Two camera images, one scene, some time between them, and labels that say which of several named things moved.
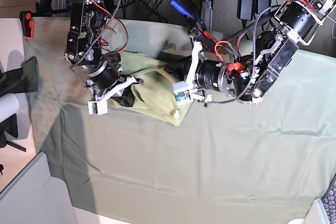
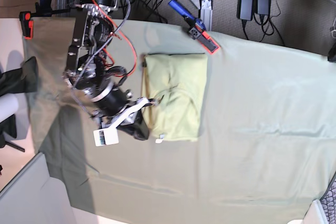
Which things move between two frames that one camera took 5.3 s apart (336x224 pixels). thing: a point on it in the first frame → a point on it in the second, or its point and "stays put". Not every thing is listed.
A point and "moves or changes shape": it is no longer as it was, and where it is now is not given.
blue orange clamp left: (43, 9) stays put
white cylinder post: (9, 104) stays put
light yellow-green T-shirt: (155, 96) moves or changes shape
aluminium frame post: (206, 13) stays put
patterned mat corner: (329, 201) stays put
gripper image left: (122, 92) → (135, 125)
